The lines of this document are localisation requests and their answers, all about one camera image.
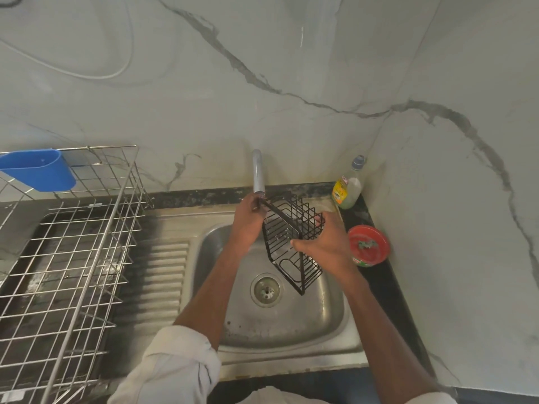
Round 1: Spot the blue plastic cutlery holder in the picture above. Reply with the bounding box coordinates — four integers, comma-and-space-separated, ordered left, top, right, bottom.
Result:
0, 149, 77, 193

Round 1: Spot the person's right hand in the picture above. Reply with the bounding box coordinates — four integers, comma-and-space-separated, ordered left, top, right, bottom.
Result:
292, 210, 359, 287

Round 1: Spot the clear dish soap bottle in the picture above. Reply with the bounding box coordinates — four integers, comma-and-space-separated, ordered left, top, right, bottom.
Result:
331, 155, 366, 210

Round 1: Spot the steel wire dish rack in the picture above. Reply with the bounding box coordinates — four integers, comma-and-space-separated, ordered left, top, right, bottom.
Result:
0, 144, 155, 404

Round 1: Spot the person's right forearm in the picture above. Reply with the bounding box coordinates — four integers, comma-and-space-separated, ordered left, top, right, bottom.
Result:
336, 271, 440, 401

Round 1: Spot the red round tub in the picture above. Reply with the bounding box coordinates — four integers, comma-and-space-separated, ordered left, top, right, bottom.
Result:
347, 224, 390, 268

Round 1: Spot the person's left hand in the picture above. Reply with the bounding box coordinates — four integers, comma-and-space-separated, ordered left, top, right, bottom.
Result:
229, 193, 270, 249

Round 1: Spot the person's left forearm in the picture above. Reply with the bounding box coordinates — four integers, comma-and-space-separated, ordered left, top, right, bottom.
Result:
173, 243, 262, 352

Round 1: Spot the grey tap spout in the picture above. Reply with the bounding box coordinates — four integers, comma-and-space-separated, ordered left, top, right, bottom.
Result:
251, 149, 266, 194

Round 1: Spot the white cable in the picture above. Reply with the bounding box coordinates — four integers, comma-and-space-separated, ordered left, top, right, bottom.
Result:
0, 0, 135, 81

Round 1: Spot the stainless steel sink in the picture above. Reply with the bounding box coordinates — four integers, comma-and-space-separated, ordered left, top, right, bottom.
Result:
113, 197, 372, 382

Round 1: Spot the black wire rack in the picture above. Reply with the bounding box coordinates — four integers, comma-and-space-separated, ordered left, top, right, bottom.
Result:
257, 191, 327, 296

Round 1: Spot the person's white shirt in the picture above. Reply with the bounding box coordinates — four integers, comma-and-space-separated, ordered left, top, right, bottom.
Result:
107, 325, 458, 404

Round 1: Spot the round sink drain strainer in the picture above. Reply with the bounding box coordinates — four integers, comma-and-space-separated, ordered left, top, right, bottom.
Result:
250, 273, 282, 307

